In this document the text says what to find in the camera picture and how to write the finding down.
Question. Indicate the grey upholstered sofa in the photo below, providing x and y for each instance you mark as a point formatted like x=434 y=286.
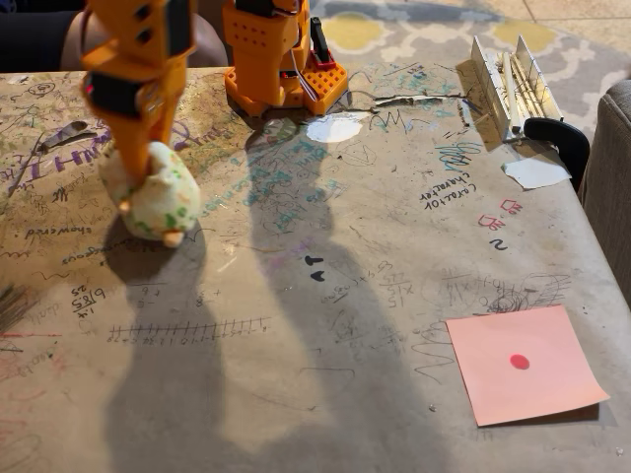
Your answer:
x=611 y=187

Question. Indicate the scribbled brown paper table cover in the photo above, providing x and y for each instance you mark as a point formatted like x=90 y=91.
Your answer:
x=296 y=394

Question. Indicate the orange SO-100 robot arm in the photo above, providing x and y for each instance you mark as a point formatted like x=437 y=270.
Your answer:
x=261 y=54

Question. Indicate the black curved plastic piece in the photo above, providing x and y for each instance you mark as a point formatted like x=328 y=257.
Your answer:
x=562 y=140

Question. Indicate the pale wooden stick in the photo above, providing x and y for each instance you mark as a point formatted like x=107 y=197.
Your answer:
x=511 y=93

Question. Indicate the pink sticky note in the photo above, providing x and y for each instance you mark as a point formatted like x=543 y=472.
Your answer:
x=522 y=389

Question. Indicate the dark blue shorts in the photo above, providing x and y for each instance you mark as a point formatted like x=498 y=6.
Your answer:
x=29 y=39

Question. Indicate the grey yellow patterned rug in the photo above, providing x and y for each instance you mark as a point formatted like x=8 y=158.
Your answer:
x=443 y=29

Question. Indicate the small red oval object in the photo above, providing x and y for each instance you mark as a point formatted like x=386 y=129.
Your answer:
x=519 y=362

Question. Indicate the white torn paper scrap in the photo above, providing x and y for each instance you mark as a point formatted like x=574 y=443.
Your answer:
x=537 y=173

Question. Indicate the white spotted plush toy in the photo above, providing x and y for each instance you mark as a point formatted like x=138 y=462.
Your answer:
x=162 y=202

